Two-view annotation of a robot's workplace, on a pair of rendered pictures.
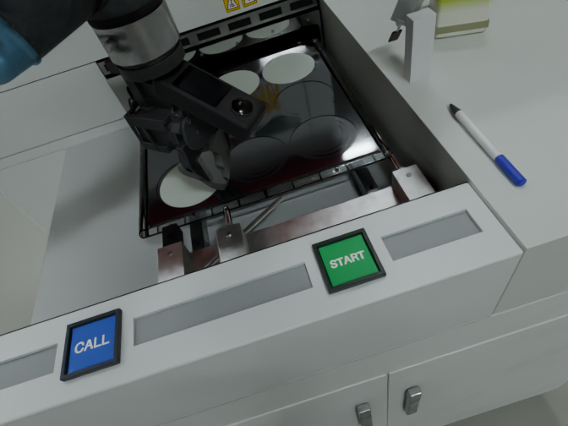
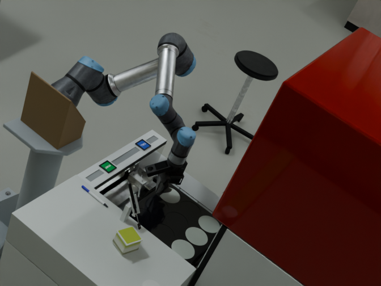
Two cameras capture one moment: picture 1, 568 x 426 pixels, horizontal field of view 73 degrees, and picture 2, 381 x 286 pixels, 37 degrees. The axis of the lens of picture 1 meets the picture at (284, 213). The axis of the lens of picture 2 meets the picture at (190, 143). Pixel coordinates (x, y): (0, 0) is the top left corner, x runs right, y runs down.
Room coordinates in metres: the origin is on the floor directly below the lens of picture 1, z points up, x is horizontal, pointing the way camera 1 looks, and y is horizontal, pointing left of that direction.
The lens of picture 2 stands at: (1.05, -1.74, 2.56)
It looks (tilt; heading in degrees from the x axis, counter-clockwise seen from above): 35 degrees down; 108
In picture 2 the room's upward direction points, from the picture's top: 25 degrees clockwise
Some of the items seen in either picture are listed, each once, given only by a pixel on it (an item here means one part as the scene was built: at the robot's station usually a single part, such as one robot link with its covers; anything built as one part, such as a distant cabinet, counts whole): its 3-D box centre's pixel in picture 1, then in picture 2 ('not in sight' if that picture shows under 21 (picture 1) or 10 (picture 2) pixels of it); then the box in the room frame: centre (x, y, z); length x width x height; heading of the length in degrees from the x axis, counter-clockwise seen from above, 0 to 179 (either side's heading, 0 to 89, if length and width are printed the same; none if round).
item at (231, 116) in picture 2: not in sight; (241, 97); (-0.02, 2.17, 0.35); 0.58 x 0.56 x 0.70; 0
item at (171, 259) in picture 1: (175, 275); (147, 172); (0.29, 0.16, 0.89); 0.08 x 0.03 x 0.03; 0
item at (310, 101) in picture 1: (243, 119); (176, 221); (0.55, 0.01, 0.90); 0.34 x 0.34 x 0.01; 0
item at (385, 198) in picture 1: (297, 248); (125, 192); (0.29, 0.00, 0.87); 0.36 x 0.08 x 0.03; 90
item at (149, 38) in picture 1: (136, 34); (177, 155); (0.41, 0.08, 1.13); 0.08 x 0.08 x 0.05
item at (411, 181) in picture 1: (417, 195); not in sight; (0.29, -0.17, 0.89); 0.08 x 0.03 x 0.03; 0
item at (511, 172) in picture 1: (482, 139); (94, 196); (0.28, -0.23, 0.97); 0.14 x 0.01 x 0.01; 179
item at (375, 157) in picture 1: (265, 193); (143, 196); (0.37, 0.02, 0.90); 0.38 x 0.01 x 0.01; 90
